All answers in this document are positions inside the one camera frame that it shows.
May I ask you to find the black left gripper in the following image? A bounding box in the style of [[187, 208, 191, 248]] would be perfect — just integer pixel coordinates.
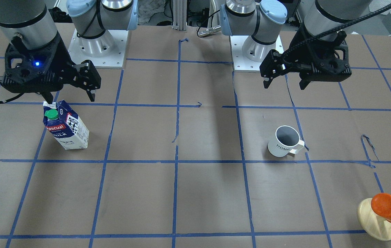
[[260, 27, 352, 91]]

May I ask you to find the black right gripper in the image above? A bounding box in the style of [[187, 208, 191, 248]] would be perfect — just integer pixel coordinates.
[[1, 33, 101, 103]]

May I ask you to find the white mug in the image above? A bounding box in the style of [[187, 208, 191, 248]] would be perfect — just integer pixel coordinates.
[[267, 125, 305, 157]]

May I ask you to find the blue milk carton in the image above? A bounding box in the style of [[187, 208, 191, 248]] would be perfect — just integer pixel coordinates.
[[43, 100, 89, 150]]

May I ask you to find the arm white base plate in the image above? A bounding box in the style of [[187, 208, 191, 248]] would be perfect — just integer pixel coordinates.
[[68, 30, 129, 69], [230, 35, 284, 73]]

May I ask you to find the black braided cable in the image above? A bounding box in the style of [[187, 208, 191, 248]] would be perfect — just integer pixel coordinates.
[[283, 0, 391, 59]]

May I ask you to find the aluminium frame post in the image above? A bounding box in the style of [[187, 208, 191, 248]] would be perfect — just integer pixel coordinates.
[[172, 0, 188, 32]]

